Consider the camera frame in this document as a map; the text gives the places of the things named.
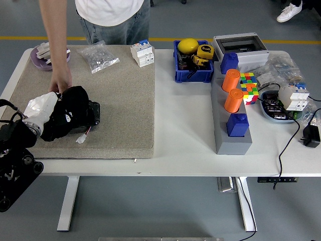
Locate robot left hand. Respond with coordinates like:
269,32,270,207
24,91,63,126

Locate person's right hand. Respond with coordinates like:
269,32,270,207
48,66,73,93

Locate glossy black panel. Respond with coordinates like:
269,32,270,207
70,100,101,134

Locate black table control panel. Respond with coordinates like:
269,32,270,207
257,177,299,183

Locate purple plastic tray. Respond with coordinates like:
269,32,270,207
30,47,71,71

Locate clear bag of screws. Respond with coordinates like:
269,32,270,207
76,40,120,74

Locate grey-brown mat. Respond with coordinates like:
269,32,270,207
0,44,156,160

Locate person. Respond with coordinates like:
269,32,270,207
74,0,151,45

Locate white circuit breaker blue levers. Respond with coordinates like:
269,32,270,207
129,39,155,68
278,82,310,111

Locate white table leg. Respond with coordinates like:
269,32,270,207
235,177,257,232
56,175,80,232

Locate yellow round object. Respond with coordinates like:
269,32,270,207
177,38,200,55

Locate blue plastic bin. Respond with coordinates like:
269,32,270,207
173,39,215,84

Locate large yellow tape measure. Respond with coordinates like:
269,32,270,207
196,44,215,61

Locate blue block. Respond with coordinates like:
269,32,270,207
220,52,239,75
226,113,250,138

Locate orange cylinder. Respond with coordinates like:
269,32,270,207
223,88,244,113
222,69,241,93

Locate grey block holder base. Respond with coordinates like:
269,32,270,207
210,67,253,155

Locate colourful puzzle cube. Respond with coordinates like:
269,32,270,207
240,72,260,105

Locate grey metal box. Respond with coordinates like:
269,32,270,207
217,177,238,193

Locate light blue bowl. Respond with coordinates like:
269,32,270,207
258,90,304,125

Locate clear bag of parts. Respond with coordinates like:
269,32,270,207
299,96,321,128
255,54,301,87

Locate white sneaker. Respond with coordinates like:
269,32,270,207
276,1,303,24

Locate white connector with coloured wires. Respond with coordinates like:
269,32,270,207
76,125,93,144

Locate grey electrical enclosure box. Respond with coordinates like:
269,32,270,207
212,33,270,72

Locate black cable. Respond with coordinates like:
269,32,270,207
235,177,257,241
257,83,301,190

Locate black power adapter with cord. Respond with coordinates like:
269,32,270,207
300,108,321,148

